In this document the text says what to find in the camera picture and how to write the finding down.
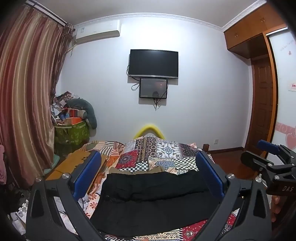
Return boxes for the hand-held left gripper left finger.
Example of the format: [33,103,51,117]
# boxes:
[25,151,109,241]

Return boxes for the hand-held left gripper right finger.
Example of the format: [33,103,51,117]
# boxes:
[195,151,272,241]

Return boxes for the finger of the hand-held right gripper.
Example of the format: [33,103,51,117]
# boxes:
[257,139,296,163]
[240,151,281,173]

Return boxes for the black pants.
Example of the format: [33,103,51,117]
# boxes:
[89,171,223,237]

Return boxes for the khaki pants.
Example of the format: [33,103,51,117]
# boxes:
[109,165,166,176]

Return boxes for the person's right hand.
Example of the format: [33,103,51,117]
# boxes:
[270,195,282,223]

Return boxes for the orange wooden board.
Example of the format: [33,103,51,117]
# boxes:
[45,149,108,181]

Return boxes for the pale green stool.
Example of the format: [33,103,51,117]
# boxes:
[45,154,62,175]

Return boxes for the brown wooden door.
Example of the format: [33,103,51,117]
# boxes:
[245,57,275,153]

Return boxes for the patchwork printed blanket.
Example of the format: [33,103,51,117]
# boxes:
[67,134,241,241]

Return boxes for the grey pillow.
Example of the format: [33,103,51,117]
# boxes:
[67,98,98,129]

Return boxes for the pile of boxes and clothes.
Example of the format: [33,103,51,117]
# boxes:
[50,91,88,127]

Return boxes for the yellow foam hoop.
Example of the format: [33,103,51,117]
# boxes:
[134,124,165,140]

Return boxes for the scattered papers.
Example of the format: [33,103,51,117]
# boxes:
[9,197,78,235]

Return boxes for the pink cloth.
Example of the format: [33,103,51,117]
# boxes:
[0,144,8,185]

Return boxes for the striped red-brown curtain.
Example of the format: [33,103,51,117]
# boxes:
[0,5,75,184]

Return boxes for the small black monitor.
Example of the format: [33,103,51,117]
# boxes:
[139,77,168,99]

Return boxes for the wooden wardrobe cabinet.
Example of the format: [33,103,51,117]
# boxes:
[223,2,289,60]

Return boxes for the white air conditioner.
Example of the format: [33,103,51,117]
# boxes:
[73,20,122,45]

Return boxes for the black cable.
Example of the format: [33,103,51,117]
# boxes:
[153,91,167,110]
[126,64,140,91]

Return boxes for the black wall television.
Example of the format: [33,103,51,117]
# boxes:
[129,49,179,79]

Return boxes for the curtain rail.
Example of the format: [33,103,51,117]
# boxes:
[25,0,68,26]

